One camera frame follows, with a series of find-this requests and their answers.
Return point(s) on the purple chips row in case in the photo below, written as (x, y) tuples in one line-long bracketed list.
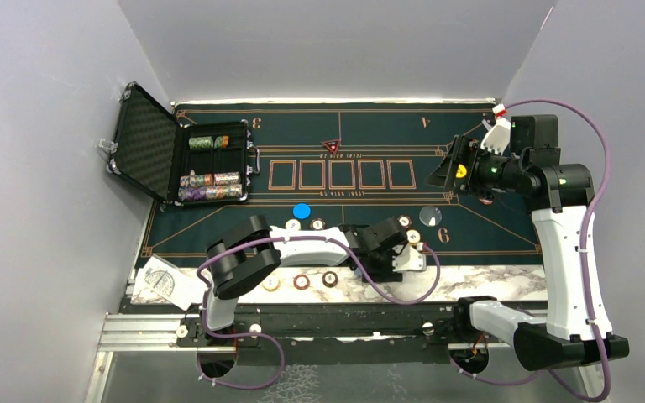
[(210, 193)]

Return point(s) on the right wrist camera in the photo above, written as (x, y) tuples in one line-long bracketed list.
[(531, 138)]

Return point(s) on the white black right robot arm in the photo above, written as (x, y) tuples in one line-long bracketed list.
[(576, 330)]

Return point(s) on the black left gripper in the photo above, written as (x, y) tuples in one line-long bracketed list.
[(385, 272)]

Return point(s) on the black poker chip case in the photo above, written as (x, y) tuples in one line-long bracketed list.
[(149, 150)]

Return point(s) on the yellow poker chip stack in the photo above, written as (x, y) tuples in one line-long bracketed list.
[(271, 284)]

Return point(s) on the brown poker chip stack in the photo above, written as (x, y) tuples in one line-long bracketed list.
[(329, 279)]

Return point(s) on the red poker chip stack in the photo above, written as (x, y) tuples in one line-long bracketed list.
[(301, 282)]

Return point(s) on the white paper protractor sheet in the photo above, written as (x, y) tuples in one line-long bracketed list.
[(159, 281)]

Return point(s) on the green chips in case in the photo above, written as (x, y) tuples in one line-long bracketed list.
[(203, 143)]

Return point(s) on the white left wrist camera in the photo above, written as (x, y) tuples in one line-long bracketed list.
[(408, 258)]

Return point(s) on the black mounting rail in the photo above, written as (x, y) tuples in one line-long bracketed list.
[(297, 334)]

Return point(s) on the green poker table mat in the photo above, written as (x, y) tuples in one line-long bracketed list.
[(387, 152)]

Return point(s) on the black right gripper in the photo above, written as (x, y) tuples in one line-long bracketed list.
[(445, 174)]

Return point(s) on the yellow round button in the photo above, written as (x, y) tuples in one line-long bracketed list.
[(461, 172)]

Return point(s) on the blue round button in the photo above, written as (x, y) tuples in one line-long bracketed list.
[(301, 211)]

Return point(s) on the white round button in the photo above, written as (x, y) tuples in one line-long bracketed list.
[(430, 216)]

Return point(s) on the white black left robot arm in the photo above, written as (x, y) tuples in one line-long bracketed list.
[(246, 255)]

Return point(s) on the red triangular dealer button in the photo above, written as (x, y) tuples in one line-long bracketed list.
[(332, 146)]

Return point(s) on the mixed chips row in case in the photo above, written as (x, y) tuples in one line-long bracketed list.
[(193, 180)]

